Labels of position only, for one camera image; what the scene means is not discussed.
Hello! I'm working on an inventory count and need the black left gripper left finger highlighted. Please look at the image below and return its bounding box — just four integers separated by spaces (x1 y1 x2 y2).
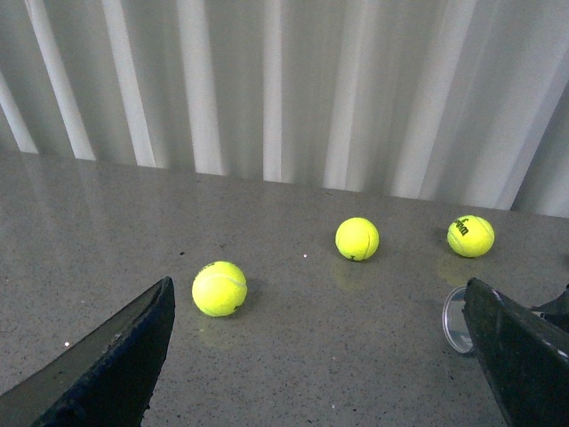
1 277 175 426

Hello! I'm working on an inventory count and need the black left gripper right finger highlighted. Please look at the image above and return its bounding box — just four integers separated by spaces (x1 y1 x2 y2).
464 278 568 426

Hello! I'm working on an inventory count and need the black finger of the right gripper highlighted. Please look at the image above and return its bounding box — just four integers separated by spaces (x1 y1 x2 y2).
530 286 569 333

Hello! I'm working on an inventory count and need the clear plastic tennis ball can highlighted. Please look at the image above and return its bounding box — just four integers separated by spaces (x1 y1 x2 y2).
442 286 474 355

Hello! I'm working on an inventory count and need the right yellow Wilson tennis ball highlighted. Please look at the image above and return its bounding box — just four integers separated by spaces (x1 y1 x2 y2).
447 215 495 258

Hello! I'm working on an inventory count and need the left yellow tennis ball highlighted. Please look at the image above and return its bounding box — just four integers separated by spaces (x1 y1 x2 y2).
192 261 248 317

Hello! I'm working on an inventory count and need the middle yellow tennis ball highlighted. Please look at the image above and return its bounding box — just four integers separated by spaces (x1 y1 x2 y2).
335 217 381 262

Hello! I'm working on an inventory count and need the white pleated curtain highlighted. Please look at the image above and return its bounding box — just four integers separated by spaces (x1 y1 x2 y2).
1 1 568 217

